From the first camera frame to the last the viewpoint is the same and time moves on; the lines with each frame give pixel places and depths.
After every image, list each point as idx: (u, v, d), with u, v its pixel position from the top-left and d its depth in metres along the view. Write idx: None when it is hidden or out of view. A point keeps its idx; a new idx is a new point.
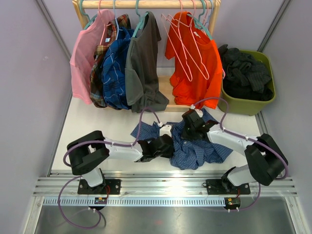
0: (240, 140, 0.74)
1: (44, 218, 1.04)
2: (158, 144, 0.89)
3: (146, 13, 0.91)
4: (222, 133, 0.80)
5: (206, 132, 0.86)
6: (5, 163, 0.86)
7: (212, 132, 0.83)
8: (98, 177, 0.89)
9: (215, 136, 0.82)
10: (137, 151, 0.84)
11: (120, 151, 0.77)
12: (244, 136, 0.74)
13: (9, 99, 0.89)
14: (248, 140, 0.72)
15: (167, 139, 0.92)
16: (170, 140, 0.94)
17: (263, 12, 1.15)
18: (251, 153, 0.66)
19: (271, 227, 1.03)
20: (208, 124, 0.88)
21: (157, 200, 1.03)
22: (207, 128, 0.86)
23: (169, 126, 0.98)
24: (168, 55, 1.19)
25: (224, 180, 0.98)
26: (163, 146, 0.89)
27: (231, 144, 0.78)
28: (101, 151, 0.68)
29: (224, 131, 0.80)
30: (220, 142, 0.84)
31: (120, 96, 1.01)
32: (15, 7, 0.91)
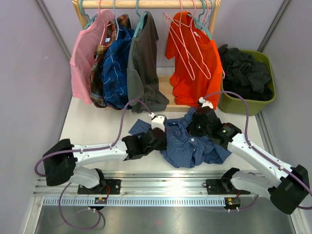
0: (272, 167, 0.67)
1: (45, 218, 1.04)
2: (147, 139, 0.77)
3: (145, 13, 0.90)
4: (248, 150, 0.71)
5: (228, 141, 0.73)
6: (5, 163, 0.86)
7: (236, 146, 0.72)
8: (91, 178, 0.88)
9: (238, 150, 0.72)
10: (120, 152, 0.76)
11: (93, 156, 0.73)
12: (279, 165, 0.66)
13: (9, 99, 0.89)
14: (282, 170, 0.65)
15: (157, 133, 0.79)
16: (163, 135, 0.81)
17: (263, 13, 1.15)
18: (285, 188, 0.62)
19: (271, 226, 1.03)
20: (229, 130, 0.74)
21: (157, 200, 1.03)
22: (230, 137, 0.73)
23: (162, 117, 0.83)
24: (168, 55, 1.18)
25: (224, 180, 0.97)
26: (154, 142, 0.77)
27: (255, 163, 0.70)
28: (69, 161, 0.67)
29: (251, 147, 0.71)
30: (239, 153, 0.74)
31: (120, 96, 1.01)
32: (15, 7, 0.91)
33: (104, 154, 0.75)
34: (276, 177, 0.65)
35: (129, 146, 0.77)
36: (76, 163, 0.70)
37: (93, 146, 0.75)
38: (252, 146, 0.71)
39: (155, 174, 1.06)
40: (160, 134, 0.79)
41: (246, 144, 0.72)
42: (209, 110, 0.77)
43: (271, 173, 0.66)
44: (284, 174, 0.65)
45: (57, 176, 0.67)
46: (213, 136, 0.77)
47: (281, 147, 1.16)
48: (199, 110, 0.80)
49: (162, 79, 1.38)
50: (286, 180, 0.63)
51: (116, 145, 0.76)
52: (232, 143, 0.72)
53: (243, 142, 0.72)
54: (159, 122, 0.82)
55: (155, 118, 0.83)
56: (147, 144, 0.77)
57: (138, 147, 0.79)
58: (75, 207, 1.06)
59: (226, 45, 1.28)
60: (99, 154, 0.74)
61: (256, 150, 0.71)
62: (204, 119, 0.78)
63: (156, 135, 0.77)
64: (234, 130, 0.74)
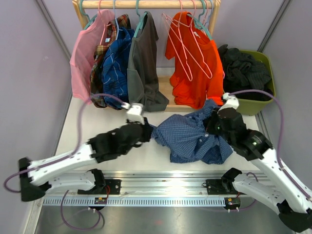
0: (301, 196, 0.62)
1: (44, 219, 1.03)
2: (119, 137, 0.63)
3: (145, 13, 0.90)
4: (279, 173, 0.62)
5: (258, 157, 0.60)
6: (5, 163, 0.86)
7: (266, 166, 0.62)
8: (81, 183, 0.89)
9: (264, 168, 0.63)
10: (80, 158, 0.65)
11: (51, 170, 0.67)
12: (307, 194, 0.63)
13: (9, 99, 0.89)
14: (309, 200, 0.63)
15: (131, 128, 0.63)
16: (140, 128, 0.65)
17: (263, 13, 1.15)
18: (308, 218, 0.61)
19: (271, 226, 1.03)
20: (260, 143, 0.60)
21: (156, 200, 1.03)
22: (259, 155, 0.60)
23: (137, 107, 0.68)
24: (168, 55, 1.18)
25: (225, 180, 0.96)
26: (126, 139, 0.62)
27: (281, 186, 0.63)
28: (24, 181, 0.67)
29: (282, 170, 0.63)
30: (262, 170, 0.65)
31: (120, 96, 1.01)
32: (15, 8, 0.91)
33: (66, 165, 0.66)
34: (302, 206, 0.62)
35: (100, 148, 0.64)
36: (34, 181, 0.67)
37: (51, 160, 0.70)
38: (284, 169, 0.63)
39: (155, 174, 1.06)
40: (134, 128, 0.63)
41: (277, 165, 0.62)
42: (238, 116, 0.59)
43: (297, 202, 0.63)
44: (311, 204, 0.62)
45: (26, 196, 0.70)
46: (236, 146, 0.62)
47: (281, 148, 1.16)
48: (225, 113, 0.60)
49: (162, 79, 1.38)
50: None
51: (79, 151, 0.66)
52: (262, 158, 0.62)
53: (274, 161, 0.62)
54: (133, 113, 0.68)
55: (129, 109, 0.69)
56: (121, 142, 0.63)
57: (110, 146, 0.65)
58: (75, 207, 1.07)
59: (226, 45, 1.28)
60: (58, 167, 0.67)
61: (287, 175, 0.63)
62: (230, 125, 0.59)
63: (128, 132, 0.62)
64: (263, 142, 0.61)
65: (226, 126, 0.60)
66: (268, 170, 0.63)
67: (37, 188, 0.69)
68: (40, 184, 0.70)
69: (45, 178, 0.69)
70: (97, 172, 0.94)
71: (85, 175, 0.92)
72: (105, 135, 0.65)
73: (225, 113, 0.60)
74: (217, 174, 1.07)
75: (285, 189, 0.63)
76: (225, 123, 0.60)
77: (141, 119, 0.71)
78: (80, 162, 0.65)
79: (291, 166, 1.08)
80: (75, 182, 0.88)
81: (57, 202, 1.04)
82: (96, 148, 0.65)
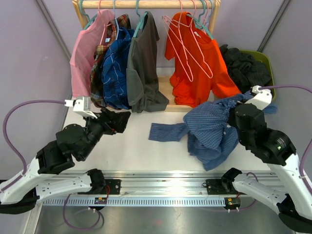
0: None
1: (45, 218, 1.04)
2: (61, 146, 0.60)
3: (145, 13, 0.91)
4: (298, 181, 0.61)
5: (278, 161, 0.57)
6: (5, 163, 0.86)
7: (287, 172, 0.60)
8: (74, 188, 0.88)
9: (284, 175, 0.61)
10: (32, 176, 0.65)
11: (12, 191, 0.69)
12: None
13: (9, 99, 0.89)
14: None
15: (68, 133, 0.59)
16: (75, 131, 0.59)
17: (263, 13, 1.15)
18: None
19: (271, 226, 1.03)
20: (283, 146, 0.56)
21: (156, 200, 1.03)
22: (280, 160, 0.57)
23: (80, 102, 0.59)
24: (168, 55, 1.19)
25: (225, 180, 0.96)
26: (64, 146, 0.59)
27: (296, 193, 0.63)
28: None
29: (301, 177, 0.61)
30: (280, 175, 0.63)
31: (120, 95, 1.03)
32: (15, 8, 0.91)
33: (24, 184, 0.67)
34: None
35: (48, 160, 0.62)
36: (3, 202, 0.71)
37: (12, 180, 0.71)
38: (303, 178, 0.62)
39: (155, 174, 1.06)
40: (72, 134, 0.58)
41: (297, 172, 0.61)
42: (259, 116, 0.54)
43: (308, 208, 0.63)
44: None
45: (14, 211, 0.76)
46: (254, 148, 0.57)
47: None
48: (243, 110, 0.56)
49: (162, 79, 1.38)
50: None
51: (29, 168, 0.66)
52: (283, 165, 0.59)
53: (296, 168, 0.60)
54: (80, 110, 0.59)
55: (74, 105, 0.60)
56: (66, 150, 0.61)
57: (58, 157, 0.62)
58: (75, 207, 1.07)
59: (226, 45, 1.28)
60: (16, 187, 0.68)
61: (305, 183, 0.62)
62: (250, 125, 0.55)
63: (64, 139, 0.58)
64: (287, 145, 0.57)
65: (244, 126, 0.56)
66: (287, 176, 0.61)
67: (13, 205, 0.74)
68: (17, 201, 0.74)
69: (12, 198, 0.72)
70: (95, 173, 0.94)
71: (80, 179, 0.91)
72: (54, 144, 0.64)
73: (245, 111, 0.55)
74: (217, 174, 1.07)
75: (300, 196, 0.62)
76: (245, 122, 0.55)
77: (91, 113, 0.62)
78: (31, 178, 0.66)
79: None
80: (68, 188, 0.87)
81: (58, 202, 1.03)
82: (44, 162, 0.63)
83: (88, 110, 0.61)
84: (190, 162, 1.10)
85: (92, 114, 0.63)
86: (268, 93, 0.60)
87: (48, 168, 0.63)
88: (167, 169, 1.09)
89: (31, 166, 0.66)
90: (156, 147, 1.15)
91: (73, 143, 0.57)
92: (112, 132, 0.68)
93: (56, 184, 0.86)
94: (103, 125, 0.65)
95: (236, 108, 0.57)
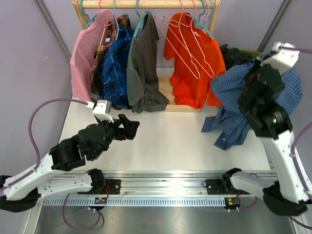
0: (299, 186, 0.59)
1: (45, 218, 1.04)
2: (80, 143, 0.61)
3: (145, 13, 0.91)
4: (287, 158, 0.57)
5: (269, 135, 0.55)
6: (6, 162, 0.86)
7: (276, 147, 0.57)
8: (76, 187, 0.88)
9: (274, 150, 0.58)
10: (45, 172, 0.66)
11: (20, 187, 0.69)
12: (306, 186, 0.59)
13: (9, 99, 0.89)
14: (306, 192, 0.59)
15: (91, 131, 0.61)
16: (100, 130, 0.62)
17: (263, 13, 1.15)
18: (297, 207, 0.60)
19: (271, 226, 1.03)
20: (279, 120, 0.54)
21: (156, 200, 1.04)
22: (272, 134, 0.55)
23: (103, 105, 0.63)
24: (168, 56, 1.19)
25: (224, 178, 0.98)
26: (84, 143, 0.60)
27: (282, 170, 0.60)
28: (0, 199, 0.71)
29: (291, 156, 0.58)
30: (269, 151, 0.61)
31: (120, 96, 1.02)
32: (15, 8, 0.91)
33: (34, 180, 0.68)
34: (296, 196, 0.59)
35: (62, 156, 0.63)
36: (9, 198, 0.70)
37: (20, 176, 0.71)
38: (294, 156, 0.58)
39: (155, 174, 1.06)
40: (95, 133, 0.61)
41: (288, 149, 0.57)
42: (278, 87, 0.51)
43: (293, 190, 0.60)
44: (305, 196, 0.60)
45: (14, 208, 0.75)
46: (254, 117, 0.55)
47: None
48: (266, 77, 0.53)
49: (162, 79, 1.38)
50: (304, 204, 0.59)
51: (42, 164, 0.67)
52: (275, 140, 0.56)
53: (287, 146, 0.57)
54: (100, 113, 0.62)
55: (95, 108, 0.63)
56: (84, 147, 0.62)
57: (71, 153, 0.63)
58: (75, 207, 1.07)
59: (226, 45, 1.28)
60: (26, 183, 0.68)
61: (295, 163, 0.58)
62: (264, 92, 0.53)
63: (87, 137, 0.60)
64: (283, 121, 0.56)
65: (257, 92, 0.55)
66: (277, 152, 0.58)
67: (16, 201, 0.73)
68: (21, 197, 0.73)
69: (19, 194, 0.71)
70: (95, 173, 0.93)
71: (81, 178, 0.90)
72: (68, 141, 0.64)
73: (268, 79, 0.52)
74: (217, 174, 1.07)
75: (285, 175, 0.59)
76: (259, 88, 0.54)
77: (109, 118, 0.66)
78: (44, 174, 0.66)
79: None
80: (68, 187, 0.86)
81: (59, 202, 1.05)
82: (58, 158, 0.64)
83: (107, 114, 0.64)
84: (190, 162, 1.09)
85: (111, 118, 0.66)
86: (294, 54, 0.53)
87: (62, 165, 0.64)
88: (167, 168, 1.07)
89: (44, 162, 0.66)
90: (156, 147, 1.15)
91: (96, 141, 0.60)
92: (122, 138, 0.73)
93: (57, 183, 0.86)
94: (116, 129, 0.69)
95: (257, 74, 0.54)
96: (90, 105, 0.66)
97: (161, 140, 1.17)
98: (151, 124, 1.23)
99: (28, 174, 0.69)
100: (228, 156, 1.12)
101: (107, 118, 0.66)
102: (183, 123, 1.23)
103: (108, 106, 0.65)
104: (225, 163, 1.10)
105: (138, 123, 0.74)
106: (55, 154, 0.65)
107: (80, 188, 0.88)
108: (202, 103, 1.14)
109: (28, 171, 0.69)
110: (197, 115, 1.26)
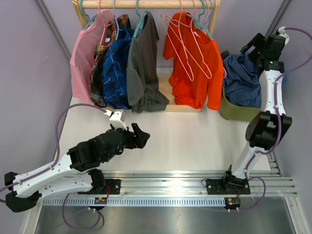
0: (270, 102, 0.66)
1: (44, 218, 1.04)
2: (99, 145, 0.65)
3: (145, 13, 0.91)
4: (269, 83, 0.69)
5: (264, 68, 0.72)
6: (6, 162, 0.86)
7: (266, 74, 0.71)
8: (77, 188, 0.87)
9: (263, 78, 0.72)
10: (61, 170, 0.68)
11: (33, 185, 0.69)
12: (277, 103, 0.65)
13: (9, 99, 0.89)
14: (275, 107, 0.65)
15: (111, 136, 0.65)
16: (120, 134, 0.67)
17: (263, 13, 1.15)
18: (261, 116, 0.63)
19: (271, 226, 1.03)
20: (275, 64, 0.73)
21: (157, 200, 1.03)
22: (267, 68, 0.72)
23: (119, 113, 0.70)
24: (166, 55, 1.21)
25: (228, 172, 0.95)
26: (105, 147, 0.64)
27: (262, 93, 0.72)
28: (10, 195, 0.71)
29: (273, 84, 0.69)
30: (261, 83, 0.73)
31: (120, 96, 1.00)
32: (16, 8, 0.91)
33: (48, 177, 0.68)
34: (265, 107, 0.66)
35: (80, 158, 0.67)
36: (17, 195, 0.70)
37: (34, 173, 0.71)
38: (275, 83, 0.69)
39: (155, 174, 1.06)
40: (115, 138, 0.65)
41: (273, 80, 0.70)
42: (280, 36, 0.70)
43: (264, 104, 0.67)
44: (272, 111, 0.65)
45: (18, 208, 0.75)
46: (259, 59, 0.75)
47: (279, 148, 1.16)
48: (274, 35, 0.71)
49: (162, 79, 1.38)
50: (269, 114, 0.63)
51: (59, 163, 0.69)
52: (265, 70, 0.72)
53: (274, 78, 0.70)
54: (116, 119, 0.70)
55: (111, 115, 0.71)
56: (101, 149, 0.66)
57: (91, 155, 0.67)
58: (75, 207, 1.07)
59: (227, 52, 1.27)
60: (39, 181, 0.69)
61: (274, 87, 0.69)
62: (268, 45, 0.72)
63: (107, 140, 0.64)
64: (280, 65, 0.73)
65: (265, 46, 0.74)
66: (264, 79, 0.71)
67: (24, 199, 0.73)
68: (28, 195, 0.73)
69: (29, 191, 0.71)
70: (95, 173, 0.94)
71: (81, 178, 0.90)
72: (85, 143, 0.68)
73: (275, 36, 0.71)
74: (217, 173, 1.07)
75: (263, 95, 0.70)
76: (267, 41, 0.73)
77: (124, 125, 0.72)
78: (60, 172, 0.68)
79: (290, 166, 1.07)
80: (68, 187, 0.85)
81: (59, 202, 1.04)
82: (78, 158, 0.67)
83: (122, 121, 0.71)
84: (191, 162, 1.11)
85: (125, 126, 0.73)
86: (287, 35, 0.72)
87: (81, 165, 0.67)
88: (168, 168, 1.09)
89: (61, 161, 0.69)
90: (155, 147, 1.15)
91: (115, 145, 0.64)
92: (133, 146, 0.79)
93: (58, 183, 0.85)
94: (129, 137, 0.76)
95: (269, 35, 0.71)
96: (108, 113, 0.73)
97: (161, 141, 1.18)
98: (150, 125, 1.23)
99: (43, 172, 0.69)
100: (227, 156, 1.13)
101: (121, 126, 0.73)
102: (182, 123, 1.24)
103: (124, 114, 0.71)
104: (224, 164, 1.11)
105: (148, 134, 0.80)
106: (73, 154, 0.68)
107: (80, 187, 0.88)
108: (203, 103, 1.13)
109: (44, 168, 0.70)
110: (197, 115, 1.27)
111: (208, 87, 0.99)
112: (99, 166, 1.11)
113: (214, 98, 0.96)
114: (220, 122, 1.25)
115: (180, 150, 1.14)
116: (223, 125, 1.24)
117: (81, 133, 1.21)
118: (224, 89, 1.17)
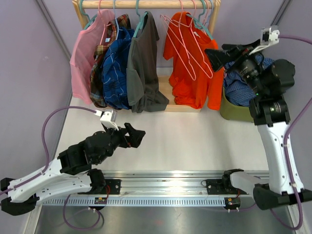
0: (285, 178, 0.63)
1: (45, 218, 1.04)
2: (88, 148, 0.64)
3: (145, 13, 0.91)
4: (279, 147, 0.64)
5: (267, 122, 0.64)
6: (6, 162, 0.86)
7: (272, 135, 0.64)
8: (75, 189, 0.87)
9: (268, 139, 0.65)
10: (52, 174, 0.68)
11: (27, 190, 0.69)
12: (292, 181, 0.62)
13: (9, 99, 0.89)
14: (291, 186, 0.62)
15: (98, 138, 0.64)
16: (107, 135, 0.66)
17: (263, 13, 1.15)
18: (279, 202, 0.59)
19: (271, 227, 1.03)
20: (278, 110, 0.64)
21: (157, 200, 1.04)
22: (270, 122, 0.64)
23: (109, 114, 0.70)
24: (166, 55, 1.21)
25: (225, 175, 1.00)
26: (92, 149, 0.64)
27: (269, 153, 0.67)
28: (5, 200, 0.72)
29: (283, 147, 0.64)
30: (264, 139, 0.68)
31: (120, 96, 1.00)
32: (16, 8, 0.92)
33: (40, 182, 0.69)
34: (281, 187, 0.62)
35: (70, 161, 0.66)
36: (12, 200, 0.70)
37: (27, 178, 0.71)
38: (284, 146, 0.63)
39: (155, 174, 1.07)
40: (102, 139, 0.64)
41: (281, 140, 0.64)
42: (287, 74, 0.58)
43: (279, 180, 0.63)
44: (289, 189, 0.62)
45: (15, 212, 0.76)
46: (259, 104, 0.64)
47: None
48: (280, 70, 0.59)
49: (162, 79, 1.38)
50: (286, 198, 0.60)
51: (50, 167, 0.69)
52: (269, 127, 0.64)
53: (281, 135, 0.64)
54: (107, 120, 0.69)
55: (102, 116, 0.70)
56: (90, 152, 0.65)
57: (80, 159, 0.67)
58: (75, 207, 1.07)
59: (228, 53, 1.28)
60: (32, 185, 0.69)
61: (284, 151, 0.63)
62: (274, 84, 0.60)
63: (94, 143, 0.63)
64: (282, 111, 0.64)
65: (267, 84, 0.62)
66: (270, 141, 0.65)
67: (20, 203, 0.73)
68: (25, 200, 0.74)
69: (23, 196, 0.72)
70: (95, 173, 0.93)
71: (80, 179, 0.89)
72: (75, 147, 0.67)
73: (281, 73, 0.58)
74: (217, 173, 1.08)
75: (275, 165, 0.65)
76: (270, 80, 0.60)
77: (115, 126, 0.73)
78: (51, 177, 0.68)
79: None
80: (66, 189, 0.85)
81: (59, 202, 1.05)
82: (68, 163, 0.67)
83: (113, 122, 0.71)
84: (191, 162, 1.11)
85: (116, 126, 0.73)
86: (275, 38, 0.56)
87: (71, 168, 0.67)
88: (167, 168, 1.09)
89: (52, 165, 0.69)
90: (155, 147, 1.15)
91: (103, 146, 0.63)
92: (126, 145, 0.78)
93: (55, 185, 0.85)
94: (121, 137, 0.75)
95: (275, 72, 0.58)
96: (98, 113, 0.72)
97: (161, 141, 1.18)
98: (151, 125, 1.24)
99: (34, 177, 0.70)
100: (227, 156, 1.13)
101: (113, 126, 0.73)
102: (182, 123, 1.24)
103: (114, 114, 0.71)
104: (224, 163, 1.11)
105: (143, 132, 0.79)
106: (63, 159, 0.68)
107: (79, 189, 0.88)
108: (203, 103, 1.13)
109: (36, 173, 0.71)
110: (197, 115, 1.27)
111: (209, 87, 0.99)
112: (99, 166, 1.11)
113: (214, 98, 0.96)
114: (220, 122, 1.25)
115: (180, 151, 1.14)
116: (223, 125, 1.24)
117: (82, 133, 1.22)
118: (224, 89, 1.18)
